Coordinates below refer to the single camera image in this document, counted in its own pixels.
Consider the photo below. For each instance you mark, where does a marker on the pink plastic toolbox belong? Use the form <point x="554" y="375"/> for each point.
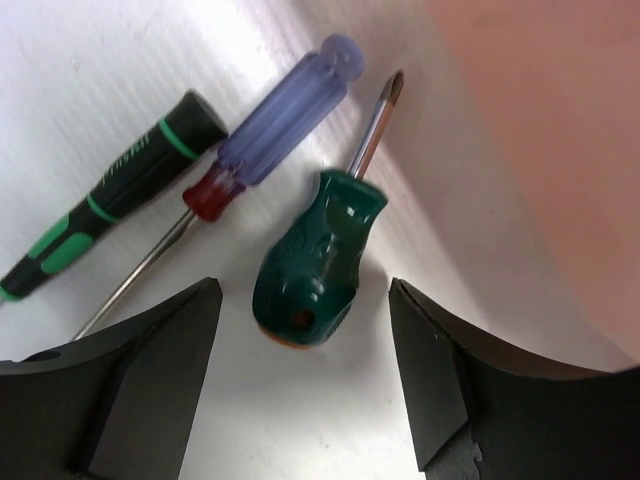
<point x="557" y="85"/>

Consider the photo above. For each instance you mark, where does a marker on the thin green precision screwdriver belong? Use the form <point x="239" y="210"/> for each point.
<point x="141" y="173"/>

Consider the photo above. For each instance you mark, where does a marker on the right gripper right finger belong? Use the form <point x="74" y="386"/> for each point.
<point x="482" y="408"/>

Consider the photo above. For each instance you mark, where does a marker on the blue red long screwdriver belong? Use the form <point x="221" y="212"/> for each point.
<point x="289" y="112"/>

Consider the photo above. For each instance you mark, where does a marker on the green orange stubby screwdriver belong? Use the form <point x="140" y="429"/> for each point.
<point x="309" y="278"/>

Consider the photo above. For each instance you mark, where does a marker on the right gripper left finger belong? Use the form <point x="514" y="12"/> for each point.
<point x="117" y="404"/>

